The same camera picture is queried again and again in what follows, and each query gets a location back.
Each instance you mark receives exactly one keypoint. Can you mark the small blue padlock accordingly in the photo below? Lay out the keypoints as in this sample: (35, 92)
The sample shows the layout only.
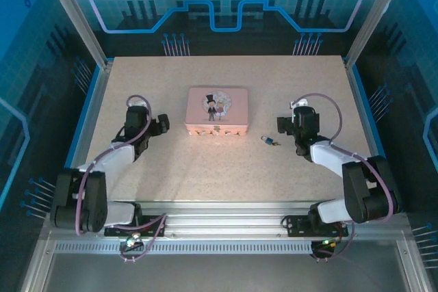
(268, 141)

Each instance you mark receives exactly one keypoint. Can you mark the pink tin box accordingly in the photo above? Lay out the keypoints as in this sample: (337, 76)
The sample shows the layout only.
(236, 114)

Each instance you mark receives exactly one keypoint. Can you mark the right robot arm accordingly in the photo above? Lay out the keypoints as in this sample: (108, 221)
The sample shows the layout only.
(362, 196)

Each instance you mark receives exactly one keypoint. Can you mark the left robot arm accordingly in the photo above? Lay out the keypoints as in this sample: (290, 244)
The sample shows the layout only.
(78, 203)

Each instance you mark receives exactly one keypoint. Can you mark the blue table edge strip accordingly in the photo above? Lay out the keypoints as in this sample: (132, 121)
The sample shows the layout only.
(367, 100)
(77, 134)

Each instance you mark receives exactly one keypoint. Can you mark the left controller board with LEDs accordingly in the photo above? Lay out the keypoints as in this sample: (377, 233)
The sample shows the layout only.
(131, 242)

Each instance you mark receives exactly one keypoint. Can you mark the controller board with leds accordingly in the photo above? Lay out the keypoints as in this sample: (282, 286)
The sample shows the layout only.
(325, 243)
(131, 242)

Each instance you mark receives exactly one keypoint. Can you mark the right controller board with LEDs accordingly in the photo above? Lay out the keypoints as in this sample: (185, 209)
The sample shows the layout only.
(325, 243)

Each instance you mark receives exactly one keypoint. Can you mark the perforated metal strip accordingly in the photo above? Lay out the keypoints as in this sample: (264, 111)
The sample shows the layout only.
(222, 247)

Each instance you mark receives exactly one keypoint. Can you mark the grey metal tray panel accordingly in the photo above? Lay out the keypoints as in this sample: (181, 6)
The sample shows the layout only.
(222, 275)

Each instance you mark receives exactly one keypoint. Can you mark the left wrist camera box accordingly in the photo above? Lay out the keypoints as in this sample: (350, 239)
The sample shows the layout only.
(137, 103)

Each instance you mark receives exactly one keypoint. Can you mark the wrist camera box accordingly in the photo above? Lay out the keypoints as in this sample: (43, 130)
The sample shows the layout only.
(301, 102)
(137, 103)

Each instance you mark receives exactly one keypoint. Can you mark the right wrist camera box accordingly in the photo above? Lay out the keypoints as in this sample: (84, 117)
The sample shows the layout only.
(301, 102)

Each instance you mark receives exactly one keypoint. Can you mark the aluminium side rail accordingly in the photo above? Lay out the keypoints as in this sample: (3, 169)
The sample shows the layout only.
(359, 100)
(87, 134)

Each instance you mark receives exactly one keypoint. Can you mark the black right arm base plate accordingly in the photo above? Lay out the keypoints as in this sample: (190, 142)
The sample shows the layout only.
(296, 227)

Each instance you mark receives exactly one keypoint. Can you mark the aluminium front rail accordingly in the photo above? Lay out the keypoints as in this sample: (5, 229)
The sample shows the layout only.
(222, 218)

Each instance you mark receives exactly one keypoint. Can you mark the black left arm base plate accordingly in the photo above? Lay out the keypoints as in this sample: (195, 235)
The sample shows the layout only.
(116, 232)

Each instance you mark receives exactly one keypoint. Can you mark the aluminium frame post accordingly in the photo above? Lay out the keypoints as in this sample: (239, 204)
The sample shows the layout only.
(376, 15)
(77, 15)

